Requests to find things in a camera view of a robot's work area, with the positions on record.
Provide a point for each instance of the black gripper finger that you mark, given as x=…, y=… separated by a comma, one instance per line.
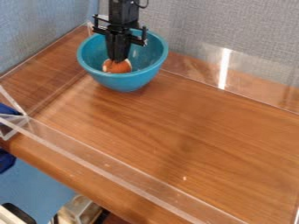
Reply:
x=112, y=46
x=125, y=48

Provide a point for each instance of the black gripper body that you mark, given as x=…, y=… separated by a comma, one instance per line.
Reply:
x=121, y=26

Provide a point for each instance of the blue bowl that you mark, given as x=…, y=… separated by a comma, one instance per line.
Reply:
x=146, y=60

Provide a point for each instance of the clear acrylic barrier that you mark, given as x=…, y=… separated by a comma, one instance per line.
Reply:
x=198, y=149

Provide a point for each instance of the blue clamp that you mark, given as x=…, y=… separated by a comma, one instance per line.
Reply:
x=8, y=158

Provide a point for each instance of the clear plastic container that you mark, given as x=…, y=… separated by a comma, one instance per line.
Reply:
x=80, y=211

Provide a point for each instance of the black and white object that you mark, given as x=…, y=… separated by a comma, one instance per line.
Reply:
x=13, y=215

